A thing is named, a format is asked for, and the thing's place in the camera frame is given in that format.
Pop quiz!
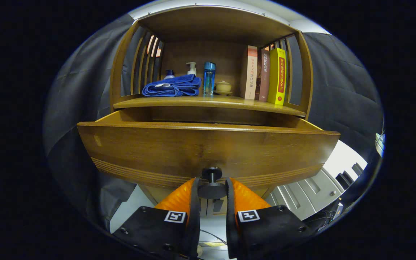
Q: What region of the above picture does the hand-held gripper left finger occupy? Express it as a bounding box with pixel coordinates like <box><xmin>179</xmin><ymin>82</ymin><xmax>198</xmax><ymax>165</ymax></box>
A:
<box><xmin>112</xmin><ymin>177</ymin><xmax>202</xmax><ymax>260</ymax></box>

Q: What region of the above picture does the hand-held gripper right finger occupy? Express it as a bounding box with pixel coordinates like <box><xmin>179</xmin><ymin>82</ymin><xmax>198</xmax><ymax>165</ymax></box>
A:
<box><xmin>225</xmin><ymin>177</ymin><xmax>320</xmax><ymax>260</ymax></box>

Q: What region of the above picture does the black drawer knob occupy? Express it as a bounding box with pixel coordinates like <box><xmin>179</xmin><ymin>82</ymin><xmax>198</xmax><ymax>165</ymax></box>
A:
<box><xmin>197</xmin><ymin>167</ymin><xmax>228</xmax><ymax>200</ymax></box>

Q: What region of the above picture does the wooden drawer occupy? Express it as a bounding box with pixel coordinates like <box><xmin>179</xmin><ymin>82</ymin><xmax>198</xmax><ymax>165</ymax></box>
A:
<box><xmin>77</xmin><ymin>110</ymin><xmax>341</xmax><ymax>190</ymax></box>

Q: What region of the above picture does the wooden countertop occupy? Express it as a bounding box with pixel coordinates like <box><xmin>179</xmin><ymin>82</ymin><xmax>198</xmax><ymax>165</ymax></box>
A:
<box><xmin>113</xmin><ymin>95</ymin><xmax>307</xmax><ymax>117</ymax></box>

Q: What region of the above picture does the white grey appliance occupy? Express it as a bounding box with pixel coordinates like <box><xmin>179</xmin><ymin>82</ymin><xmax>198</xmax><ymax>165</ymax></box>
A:
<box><xmin>266</xmin><ymin>140</ymin><xmax>368</xmax><ymax>221</ymax></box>

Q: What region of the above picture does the folded blue towel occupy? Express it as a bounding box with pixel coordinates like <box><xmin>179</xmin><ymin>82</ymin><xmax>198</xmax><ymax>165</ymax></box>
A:
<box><xmin>142</xmin><ymin>74</ymin><xmax>202</xmax><ymax>97</ymax></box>

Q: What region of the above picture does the beige lidded teacup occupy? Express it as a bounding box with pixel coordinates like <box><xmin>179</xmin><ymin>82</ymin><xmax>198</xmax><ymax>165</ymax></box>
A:
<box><xmin>214</xmin><ymin>81</ymin><xmax>233</xmax><ymax>96</ymax></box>

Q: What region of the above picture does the tall blue glass bottle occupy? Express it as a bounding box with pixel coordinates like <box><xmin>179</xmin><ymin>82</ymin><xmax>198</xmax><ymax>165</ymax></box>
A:
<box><xmin>203</xmin><ymin>61</ymin><xmax>216</xmax><ymax>96</ymax></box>

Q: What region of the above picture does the brown book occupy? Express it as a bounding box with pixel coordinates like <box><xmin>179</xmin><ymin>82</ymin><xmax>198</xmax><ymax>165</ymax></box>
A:
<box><xmin>255</xmin><ymin>48</ymin><xmax>270</xmax><ymax>102</ymax></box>

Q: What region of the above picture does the cream book with orange top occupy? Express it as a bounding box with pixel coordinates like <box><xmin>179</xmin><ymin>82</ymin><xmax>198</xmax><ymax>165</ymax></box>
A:
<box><xmin>245</xmin><ymin>45</ymin><xmax>258</xmax><ymax>100</ymax></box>

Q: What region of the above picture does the yellow book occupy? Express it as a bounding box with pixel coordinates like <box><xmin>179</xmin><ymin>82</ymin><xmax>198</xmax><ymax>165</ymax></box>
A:
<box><xmin>268</xmin><ymin>48</ymin><xmax>287</xmax><ymax>105</ymax></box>

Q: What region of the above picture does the white wall fixture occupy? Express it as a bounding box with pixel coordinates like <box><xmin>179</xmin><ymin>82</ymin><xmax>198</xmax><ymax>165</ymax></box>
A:
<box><xmin>375</xmin><ymin>133</ymin><xmax>386</xmax><ymax>156</ymax></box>

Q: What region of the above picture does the wooden cabinet frame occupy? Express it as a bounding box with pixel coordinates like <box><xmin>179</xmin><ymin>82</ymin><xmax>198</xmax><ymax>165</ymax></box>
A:
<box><xmin>109</xmin><ymin>5</ymin><xmax>314</xmax><ymax>206</ymax></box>

